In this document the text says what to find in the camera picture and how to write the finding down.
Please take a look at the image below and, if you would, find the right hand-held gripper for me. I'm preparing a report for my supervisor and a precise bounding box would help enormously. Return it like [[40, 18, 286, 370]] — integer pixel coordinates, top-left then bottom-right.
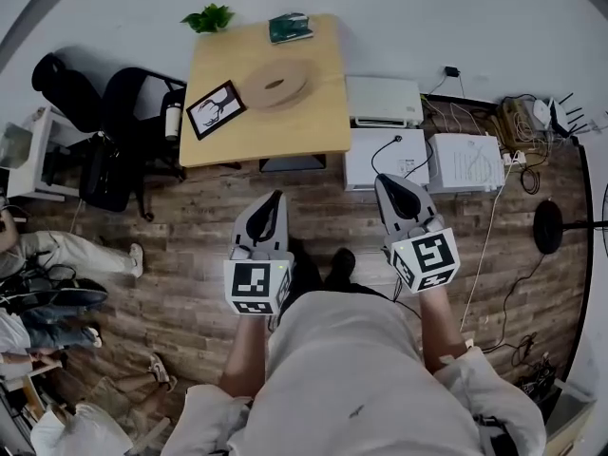
[[374, 172, 463, 295]]

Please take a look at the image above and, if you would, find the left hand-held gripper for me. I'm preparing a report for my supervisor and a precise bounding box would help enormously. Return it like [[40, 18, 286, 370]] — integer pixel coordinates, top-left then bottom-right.
[[222, 189, 296, 317]]

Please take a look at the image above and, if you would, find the person's left forearm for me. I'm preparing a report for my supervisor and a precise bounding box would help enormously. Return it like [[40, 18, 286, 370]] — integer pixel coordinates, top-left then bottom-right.
[[219, 312, 273, 399]]

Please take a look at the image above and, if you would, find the person's right forearm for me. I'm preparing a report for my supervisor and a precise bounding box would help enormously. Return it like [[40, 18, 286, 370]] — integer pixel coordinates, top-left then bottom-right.
[[417, 284, 470, 375]]

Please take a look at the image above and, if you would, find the yellowish cardboard box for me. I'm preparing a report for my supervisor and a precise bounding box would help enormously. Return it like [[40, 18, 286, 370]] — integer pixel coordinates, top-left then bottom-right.
[[496, 98, 541, 150]]

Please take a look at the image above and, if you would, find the open cardboard carton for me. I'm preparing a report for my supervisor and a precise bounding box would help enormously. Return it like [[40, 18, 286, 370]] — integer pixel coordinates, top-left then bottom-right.
[[543, 380, 598, 456]]

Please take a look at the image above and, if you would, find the large white carton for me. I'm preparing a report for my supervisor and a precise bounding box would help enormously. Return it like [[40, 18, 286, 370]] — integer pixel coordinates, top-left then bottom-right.
[[342, 127, 431, 193]]

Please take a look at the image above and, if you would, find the person's black left shoe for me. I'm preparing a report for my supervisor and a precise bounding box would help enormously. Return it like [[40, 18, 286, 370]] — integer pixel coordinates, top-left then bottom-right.
[[288, 237, 325, 298]]

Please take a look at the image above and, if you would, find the person's black shoe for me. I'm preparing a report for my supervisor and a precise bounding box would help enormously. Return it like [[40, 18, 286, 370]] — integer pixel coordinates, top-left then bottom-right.
[[324, 247, 358, 290], [288, 237, 325, 298]]

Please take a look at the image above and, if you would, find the black table base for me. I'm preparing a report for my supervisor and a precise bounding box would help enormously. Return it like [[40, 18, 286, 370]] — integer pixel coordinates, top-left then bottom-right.
[[257, 153, 329, 175]]

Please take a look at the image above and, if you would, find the white ribbed appliance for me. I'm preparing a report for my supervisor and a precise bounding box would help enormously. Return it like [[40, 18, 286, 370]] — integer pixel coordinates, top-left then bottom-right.
[[426, 132, 506, 195]]

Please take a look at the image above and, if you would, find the person's black right shoe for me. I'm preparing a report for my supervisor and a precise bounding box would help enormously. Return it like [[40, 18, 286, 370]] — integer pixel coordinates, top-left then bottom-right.
[[324, 247, 358, 290]]

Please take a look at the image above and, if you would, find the light wooden table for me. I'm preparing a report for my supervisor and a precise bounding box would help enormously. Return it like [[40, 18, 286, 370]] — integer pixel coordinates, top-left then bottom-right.
[[178, 13, 353, 169]]

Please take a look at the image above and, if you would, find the flat white appliance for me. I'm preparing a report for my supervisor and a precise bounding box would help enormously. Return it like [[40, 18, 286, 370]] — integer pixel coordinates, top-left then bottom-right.
[[345, 75, 425, 128]]

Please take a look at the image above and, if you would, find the black framed antler picture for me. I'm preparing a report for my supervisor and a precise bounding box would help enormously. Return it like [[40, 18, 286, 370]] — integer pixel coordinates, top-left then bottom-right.
[[185, 79, 248, 142]]

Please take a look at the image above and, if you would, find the white bottle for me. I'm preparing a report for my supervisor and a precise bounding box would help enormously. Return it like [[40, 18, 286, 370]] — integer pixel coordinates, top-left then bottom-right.
[[163, 101, 183, 143]]

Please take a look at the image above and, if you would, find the round wooden disc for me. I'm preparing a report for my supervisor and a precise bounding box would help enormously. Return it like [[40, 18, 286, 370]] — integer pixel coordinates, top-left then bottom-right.
[[240, 58, 315, 112]]

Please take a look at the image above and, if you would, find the black round stand base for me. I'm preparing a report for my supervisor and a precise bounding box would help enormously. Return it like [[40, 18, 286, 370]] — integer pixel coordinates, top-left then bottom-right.
[[532, 199, 565, 256]]

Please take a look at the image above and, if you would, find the black bag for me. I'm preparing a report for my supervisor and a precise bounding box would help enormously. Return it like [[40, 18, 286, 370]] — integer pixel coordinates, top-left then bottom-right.
[[77, 133, 140, 214]]

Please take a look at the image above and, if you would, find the black office chair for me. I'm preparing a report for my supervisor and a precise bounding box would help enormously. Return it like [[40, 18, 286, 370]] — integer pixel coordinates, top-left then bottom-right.
[[99, 66, 188, 222], [30, 51, 104, 135]]

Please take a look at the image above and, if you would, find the white router with antennas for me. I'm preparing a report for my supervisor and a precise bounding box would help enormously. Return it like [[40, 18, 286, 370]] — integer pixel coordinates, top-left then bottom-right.
[[531, 91, 591, 139]]

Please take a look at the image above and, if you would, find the person's white shirt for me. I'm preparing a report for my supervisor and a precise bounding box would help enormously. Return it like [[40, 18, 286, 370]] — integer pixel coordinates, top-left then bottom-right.
[[160, 290, 548, 456]]

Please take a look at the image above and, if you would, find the green potted plant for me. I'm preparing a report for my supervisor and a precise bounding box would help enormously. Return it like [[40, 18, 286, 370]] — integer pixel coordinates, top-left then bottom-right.
[[180, 3, 237, 35]]

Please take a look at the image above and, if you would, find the white side cabinet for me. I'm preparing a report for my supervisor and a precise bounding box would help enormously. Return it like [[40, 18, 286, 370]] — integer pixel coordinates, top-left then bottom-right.
[[5, 105, 99, 203]]

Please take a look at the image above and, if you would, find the black plug cable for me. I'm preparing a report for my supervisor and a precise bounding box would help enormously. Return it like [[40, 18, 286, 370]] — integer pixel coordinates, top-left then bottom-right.
[[370, 135, 434, 182]]

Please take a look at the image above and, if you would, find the long white cable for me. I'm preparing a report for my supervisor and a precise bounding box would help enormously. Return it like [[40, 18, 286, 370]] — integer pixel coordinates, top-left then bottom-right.
[[458, 157, 517, 334]]

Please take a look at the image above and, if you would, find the long black cable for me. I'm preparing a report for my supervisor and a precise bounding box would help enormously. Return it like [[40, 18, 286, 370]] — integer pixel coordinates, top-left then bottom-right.
[[479, 253, 548, 354]]

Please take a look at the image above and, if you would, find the tangle of black cables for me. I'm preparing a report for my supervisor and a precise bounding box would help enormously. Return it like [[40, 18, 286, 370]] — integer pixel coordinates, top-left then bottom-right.
[[510, 332, 560, 401]]

